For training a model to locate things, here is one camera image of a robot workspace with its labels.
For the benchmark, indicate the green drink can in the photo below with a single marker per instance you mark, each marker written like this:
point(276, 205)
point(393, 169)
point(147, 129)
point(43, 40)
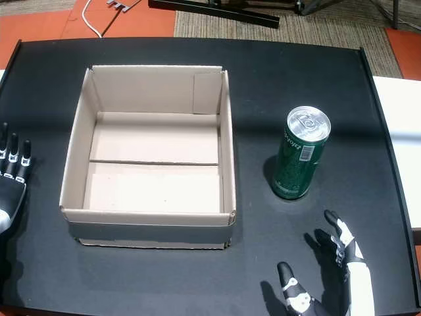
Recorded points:
point(296, 164)

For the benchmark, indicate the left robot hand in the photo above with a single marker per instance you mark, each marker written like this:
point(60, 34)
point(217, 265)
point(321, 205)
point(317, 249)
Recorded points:
point(10, 194)

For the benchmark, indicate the black stand frame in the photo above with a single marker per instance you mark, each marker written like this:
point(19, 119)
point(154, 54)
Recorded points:
point(395, 16)

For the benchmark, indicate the open cardboard box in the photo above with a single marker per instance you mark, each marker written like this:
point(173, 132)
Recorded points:
point(154, 148)

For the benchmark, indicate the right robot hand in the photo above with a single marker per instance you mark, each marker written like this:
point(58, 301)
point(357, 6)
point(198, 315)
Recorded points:
point(358, 279)

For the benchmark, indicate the black table tray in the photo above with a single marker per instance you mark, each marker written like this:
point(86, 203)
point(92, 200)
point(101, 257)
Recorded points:
point(263, 82)

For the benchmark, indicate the beige woven carpet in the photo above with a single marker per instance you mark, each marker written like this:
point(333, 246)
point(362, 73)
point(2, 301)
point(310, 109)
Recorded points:
point(329, 33)

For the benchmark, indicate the grey comb-shaped metal bracket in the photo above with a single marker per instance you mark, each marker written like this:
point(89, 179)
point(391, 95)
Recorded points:
point(118, 4)

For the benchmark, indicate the black metal bar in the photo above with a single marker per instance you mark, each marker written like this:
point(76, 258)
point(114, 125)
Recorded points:
point(230, 13)

